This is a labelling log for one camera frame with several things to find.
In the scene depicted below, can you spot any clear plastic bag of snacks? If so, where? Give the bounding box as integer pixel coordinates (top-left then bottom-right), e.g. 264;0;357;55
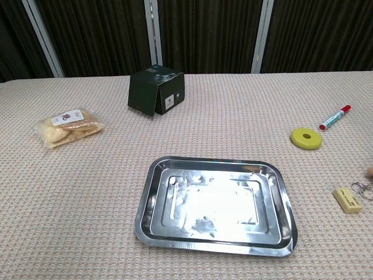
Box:
35;107;105;149

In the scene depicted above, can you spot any silver metal tray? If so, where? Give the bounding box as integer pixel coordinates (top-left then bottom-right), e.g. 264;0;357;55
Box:
133;156;299;258

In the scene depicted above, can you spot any dark green cardboard box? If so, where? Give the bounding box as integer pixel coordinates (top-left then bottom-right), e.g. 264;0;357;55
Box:
127;64;185;119

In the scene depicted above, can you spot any beige woven tablecloth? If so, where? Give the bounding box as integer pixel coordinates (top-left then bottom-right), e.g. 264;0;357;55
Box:
0;71;373;280

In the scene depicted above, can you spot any red-capped whiteboard marker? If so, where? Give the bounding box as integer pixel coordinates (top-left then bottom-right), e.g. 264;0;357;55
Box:
318;104;352;131

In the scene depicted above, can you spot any pale yellow eraser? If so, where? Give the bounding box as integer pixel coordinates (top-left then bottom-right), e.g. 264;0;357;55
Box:
332;187;364;215

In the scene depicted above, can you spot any grey curtain frame post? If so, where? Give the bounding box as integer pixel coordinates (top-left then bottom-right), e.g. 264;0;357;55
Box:
251;0;275;74
144;0;164;67
22;0;65;78

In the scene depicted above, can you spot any yellow ring-shaped disc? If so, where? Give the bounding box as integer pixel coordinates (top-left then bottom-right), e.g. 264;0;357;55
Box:
290;127;323;151

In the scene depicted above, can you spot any metal key ring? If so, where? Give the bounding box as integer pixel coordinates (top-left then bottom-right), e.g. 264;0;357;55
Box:
351;181;373;201

